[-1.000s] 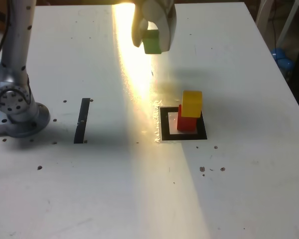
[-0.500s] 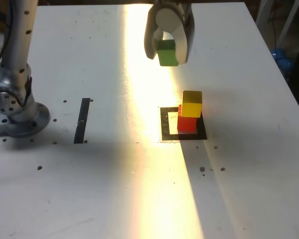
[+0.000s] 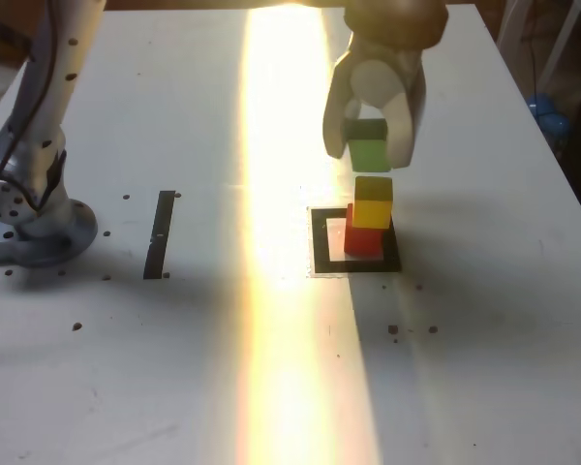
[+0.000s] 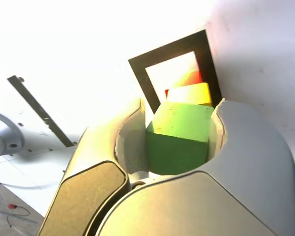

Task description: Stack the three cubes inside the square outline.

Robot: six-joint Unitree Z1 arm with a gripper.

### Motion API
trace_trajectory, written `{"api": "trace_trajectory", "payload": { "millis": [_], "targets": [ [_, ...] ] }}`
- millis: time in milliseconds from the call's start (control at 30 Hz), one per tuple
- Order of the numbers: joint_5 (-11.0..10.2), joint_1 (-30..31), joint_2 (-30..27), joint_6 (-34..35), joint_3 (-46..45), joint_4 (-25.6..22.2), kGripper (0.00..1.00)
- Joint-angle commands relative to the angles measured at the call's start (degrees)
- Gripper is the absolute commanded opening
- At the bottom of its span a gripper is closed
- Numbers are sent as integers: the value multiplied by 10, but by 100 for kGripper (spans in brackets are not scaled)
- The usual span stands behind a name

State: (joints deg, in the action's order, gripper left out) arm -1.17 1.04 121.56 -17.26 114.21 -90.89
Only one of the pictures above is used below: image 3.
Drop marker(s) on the white metal frame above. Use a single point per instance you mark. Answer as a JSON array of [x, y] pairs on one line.
[[510, 24]]

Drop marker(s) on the green cube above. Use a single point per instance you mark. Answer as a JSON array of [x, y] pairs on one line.
[[368, 152]]

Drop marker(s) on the yellow cube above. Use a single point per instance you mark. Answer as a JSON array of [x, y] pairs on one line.
[[373, 208]]

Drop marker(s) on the black tape strip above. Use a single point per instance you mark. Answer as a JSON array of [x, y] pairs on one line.
[[159, 232]]

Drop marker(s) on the red cube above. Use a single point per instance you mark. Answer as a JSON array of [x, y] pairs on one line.
[[360, 242]]

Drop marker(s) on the black tape square outline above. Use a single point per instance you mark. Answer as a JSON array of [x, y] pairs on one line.
[[319, 252]]

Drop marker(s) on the brown cardboard box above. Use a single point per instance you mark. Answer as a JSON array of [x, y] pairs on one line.
[[5, 29]]

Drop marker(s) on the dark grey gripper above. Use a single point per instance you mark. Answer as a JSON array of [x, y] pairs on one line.
[[382, 54]]

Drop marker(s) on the blue rounded object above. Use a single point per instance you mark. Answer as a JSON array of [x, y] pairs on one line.
[[547, 116]]

